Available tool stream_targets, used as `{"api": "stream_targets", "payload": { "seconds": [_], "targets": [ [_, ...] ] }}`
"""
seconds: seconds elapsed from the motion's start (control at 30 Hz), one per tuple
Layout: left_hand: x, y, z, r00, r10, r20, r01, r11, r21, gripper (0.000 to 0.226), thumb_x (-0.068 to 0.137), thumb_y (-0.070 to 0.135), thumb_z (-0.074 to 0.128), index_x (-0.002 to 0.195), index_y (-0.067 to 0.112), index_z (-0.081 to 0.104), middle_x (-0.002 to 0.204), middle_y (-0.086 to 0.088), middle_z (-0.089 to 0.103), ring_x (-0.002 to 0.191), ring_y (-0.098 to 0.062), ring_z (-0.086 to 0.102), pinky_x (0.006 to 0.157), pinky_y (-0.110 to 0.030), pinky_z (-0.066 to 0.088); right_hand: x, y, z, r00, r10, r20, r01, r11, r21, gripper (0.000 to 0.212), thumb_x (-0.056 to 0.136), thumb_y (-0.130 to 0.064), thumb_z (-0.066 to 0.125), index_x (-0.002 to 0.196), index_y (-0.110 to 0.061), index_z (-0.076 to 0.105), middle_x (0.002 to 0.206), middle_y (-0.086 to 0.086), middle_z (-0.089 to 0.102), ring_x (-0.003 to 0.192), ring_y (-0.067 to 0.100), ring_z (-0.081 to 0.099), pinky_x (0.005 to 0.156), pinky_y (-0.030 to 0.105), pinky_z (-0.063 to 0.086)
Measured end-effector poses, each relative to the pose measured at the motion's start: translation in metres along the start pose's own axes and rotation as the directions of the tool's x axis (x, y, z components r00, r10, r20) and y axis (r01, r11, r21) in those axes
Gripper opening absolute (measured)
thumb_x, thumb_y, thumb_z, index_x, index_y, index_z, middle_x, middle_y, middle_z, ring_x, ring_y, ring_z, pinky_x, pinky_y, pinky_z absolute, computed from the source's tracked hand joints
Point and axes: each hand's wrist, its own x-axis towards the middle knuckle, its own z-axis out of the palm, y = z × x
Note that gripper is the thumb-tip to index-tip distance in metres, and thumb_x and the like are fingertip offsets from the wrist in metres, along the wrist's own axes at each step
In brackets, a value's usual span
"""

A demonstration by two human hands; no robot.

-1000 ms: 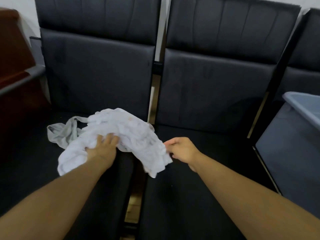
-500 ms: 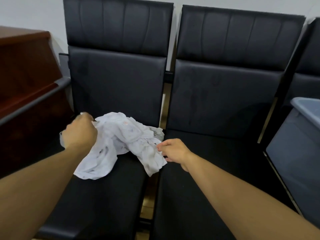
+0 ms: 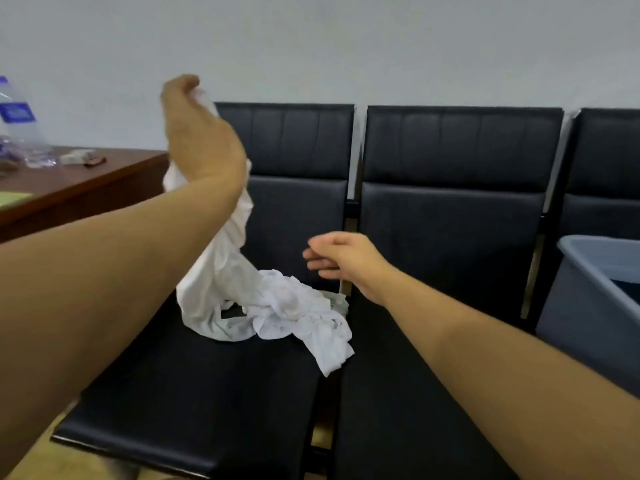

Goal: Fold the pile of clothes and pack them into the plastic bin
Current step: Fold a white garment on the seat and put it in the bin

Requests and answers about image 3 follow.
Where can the person's left hand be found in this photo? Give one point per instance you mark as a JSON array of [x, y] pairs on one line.
[[205, 144]]

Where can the person's right hand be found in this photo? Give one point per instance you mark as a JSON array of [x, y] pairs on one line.
[[355, 259]]

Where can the white garment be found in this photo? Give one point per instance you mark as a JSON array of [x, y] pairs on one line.
[[215, 284]]

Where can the blue-grey plastic bin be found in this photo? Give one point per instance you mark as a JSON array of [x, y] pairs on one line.
[[575, 314]]

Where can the person's left forearm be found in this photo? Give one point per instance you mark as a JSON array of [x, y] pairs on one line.
[[100, 294]]

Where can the person's right forearm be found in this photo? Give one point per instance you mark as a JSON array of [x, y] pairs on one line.
[[500, 369]]

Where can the brown wooden cabinet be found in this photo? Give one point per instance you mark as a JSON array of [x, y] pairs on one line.
[[90, 184]]

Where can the clear plastic water bottle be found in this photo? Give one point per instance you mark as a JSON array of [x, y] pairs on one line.
[[25, 129]]

